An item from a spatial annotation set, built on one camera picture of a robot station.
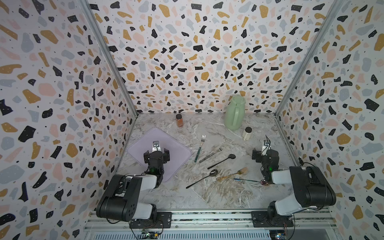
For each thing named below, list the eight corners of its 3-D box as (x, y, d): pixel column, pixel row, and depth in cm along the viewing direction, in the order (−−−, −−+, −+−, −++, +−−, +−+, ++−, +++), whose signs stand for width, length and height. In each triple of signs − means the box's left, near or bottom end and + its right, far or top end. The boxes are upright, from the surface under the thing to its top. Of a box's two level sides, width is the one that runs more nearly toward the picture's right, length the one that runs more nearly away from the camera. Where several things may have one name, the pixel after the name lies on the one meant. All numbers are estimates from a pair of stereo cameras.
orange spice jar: (176, 127, 116) (175, 119, 109) (177, 121, 120) (176, 113, 113) (182, 127, 116) (181, 119, 109) (183, 121, 120) (182, 113, 113)
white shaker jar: (242, 140, 108) (246, 131, 100) (241, 135, 111) (244, 126, 103) (249, 140, 108) (253, 131, 100) (247, 135, 111) (251, 126, 103)
